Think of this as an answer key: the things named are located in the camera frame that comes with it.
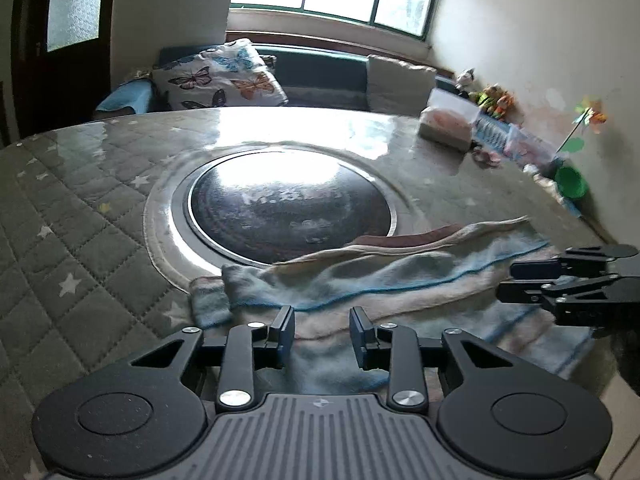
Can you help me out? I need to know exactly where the black white plush toy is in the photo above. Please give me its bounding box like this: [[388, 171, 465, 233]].
[[456, 68, 475, 99]]

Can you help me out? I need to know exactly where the colourful paper pinwheel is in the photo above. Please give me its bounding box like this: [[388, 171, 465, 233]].
[[556, 96, 608, 154]]

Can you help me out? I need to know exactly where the blue seat cushion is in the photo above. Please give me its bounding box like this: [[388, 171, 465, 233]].
[[94, 78, 155, 116]]

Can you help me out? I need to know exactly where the pink small table item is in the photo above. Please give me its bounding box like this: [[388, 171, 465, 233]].
[[471, 146, 502, 168]]

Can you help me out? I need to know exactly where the butterfly print cushion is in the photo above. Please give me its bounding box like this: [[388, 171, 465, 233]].
[[152, 39, 288, 110]]

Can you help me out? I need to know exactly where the green plastic bowl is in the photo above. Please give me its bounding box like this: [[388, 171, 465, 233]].
[[554, 166, 588, 200]]

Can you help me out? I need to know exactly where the orange plush toy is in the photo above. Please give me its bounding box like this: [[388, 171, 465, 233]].
[[472, 84, 515, 122]]

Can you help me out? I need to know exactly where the white tissue box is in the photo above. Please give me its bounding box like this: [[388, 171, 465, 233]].
[[418, 88, 480, 153]]

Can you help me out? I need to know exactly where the dark green sofa bench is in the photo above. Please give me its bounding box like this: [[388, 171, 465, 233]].
[[94, 43, 469, 114]]

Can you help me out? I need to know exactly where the dark wooden glass door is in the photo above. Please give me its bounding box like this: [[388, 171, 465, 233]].
[[11, 0, 113, 139]]

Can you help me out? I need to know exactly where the beige plain cushion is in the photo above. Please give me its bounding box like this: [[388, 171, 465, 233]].
[[367, 54, 437, 117]]

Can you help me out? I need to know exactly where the clear plastic storage box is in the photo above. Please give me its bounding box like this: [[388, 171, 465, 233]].
[[503, 124, 554, 170]]

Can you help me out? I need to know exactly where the blue striped knit garment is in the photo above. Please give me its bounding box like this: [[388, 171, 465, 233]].
[[189, 218, 593, 394]]

